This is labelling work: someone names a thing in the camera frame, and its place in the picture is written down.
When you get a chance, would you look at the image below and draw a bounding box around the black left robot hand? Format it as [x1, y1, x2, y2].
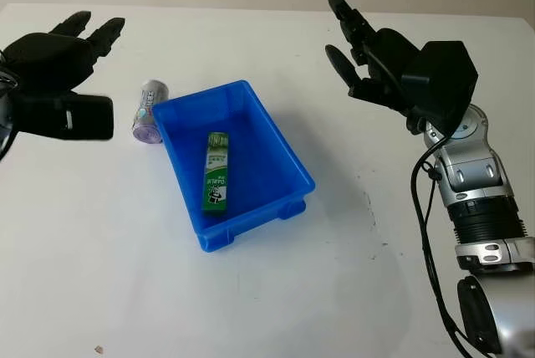
[2, 10, 125, 98]

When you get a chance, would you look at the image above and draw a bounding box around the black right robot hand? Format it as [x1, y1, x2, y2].
[324, 0, 421, 120]

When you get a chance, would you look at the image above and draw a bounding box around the purple-capped silver can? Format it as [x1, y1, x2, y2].
[132, 79, 170, 146]

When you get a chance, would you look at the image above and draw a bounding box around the green rectangular carton box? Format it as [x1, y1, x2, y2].
[201, 131, 230, 217]

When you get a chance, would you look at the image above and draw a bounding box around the blue plastic tray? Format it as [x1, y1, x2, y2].
[151, 79, 316, 253]

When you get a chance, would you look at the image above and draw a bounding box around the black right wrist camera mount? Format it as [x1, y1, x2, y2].
[400, 40, 479, 133]

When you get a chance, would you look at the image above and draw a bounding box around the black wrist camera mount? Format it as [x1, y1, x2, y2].
[400, 40, 479, 133]
[16, 89, 115, 141]

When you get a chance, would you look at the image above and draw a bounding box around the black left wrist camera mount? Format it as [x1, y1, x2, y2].
[16, 89, 115, 141]

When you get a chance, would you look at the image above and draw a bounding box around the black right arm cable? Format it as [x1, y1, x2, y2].
[365, 48, 471, 358]

